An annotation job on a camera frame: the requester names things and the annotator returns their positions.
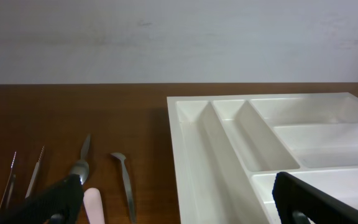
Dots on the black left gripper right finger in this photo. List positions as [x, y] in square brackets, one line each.
[299, 202]

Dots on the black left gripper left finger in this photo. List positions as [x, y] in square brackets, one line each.
[59, 203]

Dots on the pink plastic knife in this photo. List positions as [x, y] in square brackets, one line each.
[93, 206]

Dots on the small silver teaspoon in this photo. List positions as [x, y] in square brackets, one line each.
[81, 166]

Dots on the metal tweezers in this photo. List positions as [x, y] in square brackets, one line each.
[6, 198]

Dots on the small bent metal spoon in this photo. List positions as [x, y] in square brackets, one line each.
[127, 186]

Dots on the white plastic cutlery tray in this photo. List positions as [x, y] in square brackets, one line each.
[228, 149]

